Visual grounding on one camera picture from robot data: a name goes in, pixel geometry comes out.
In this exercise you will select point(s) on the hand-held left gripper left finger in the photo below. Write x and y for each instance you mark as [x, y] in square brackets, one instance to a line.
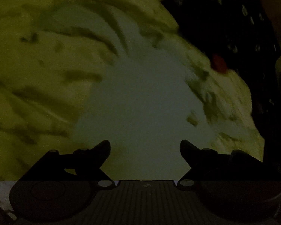
[102, 148]

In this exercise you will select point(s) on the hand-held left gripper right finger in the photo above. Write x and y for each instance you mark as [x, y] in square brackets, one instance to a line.
[186, 148]

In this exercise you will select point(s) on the small red object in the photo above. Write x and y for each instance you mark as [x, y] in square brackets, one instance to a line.
[219, 63]

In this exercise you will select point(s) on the pale leaf-print bed sheet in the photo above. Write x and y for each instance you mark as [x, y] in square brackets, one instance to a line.
[49, 75]

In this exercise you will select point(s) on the dark spotted cloth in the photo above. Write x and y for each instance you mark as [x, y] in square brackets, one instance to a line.
[213, 23]

